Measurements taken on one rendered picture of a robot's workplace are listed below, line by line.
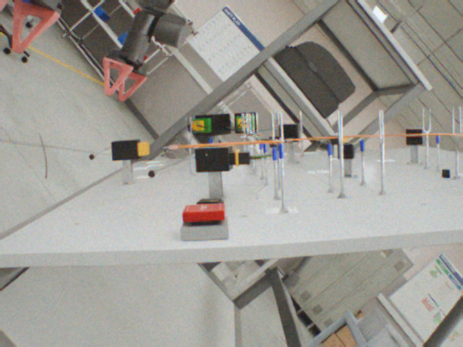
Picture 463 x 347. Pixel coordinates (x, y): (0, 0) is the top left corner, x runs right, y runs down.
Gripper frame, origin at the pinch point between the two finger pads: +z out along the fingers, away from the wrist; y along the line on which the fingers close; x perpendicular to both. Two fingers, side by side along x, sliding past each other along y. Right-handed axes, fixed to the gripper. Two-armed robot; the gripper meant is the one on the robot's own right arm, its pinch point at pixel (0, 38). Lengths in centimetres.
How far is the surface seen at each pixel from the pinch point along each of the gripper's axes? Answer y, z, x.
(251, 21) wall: 775, -226, 95
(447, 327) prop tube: 18, 17, -74
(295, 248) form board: -1.9, 11.5, -45.2
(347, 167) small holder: 50, -2, -53
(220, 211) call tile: 0.2, 10.8, -35.6
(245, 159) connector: 25.3, 3.9, -34.3
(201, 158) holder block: 25.0, 6.3, -27.4
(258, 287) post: 117, 43, -47
